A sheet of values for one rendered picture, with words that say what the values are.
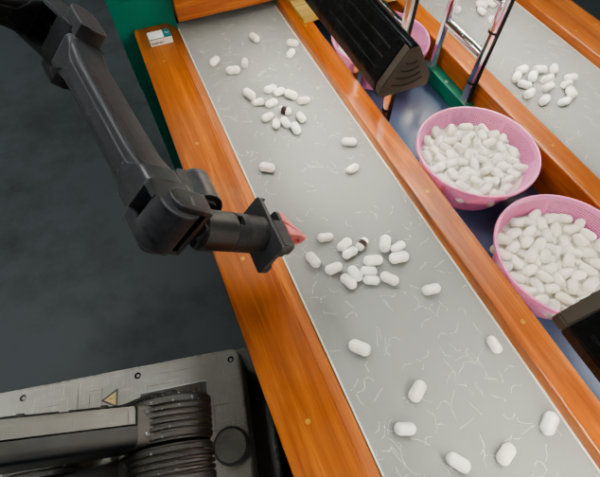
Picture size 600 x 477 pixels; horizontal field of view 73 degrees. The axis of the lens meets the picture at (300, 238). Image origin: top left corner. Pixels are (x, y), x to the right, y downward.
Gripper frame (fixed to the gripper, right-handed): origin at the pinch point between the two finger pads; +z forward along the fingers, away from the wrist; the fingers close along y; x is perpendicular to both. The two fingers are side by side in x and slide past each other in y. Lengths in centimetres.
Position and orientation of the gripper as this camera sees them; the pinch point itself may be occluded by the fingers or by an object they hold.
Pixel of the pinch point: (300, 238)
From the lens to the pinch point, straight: 67.7
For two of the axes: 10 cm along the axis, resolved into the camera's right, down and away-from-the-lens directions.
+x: -6.0, 6.1, 5.2
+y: -4.0, -7.9, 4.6
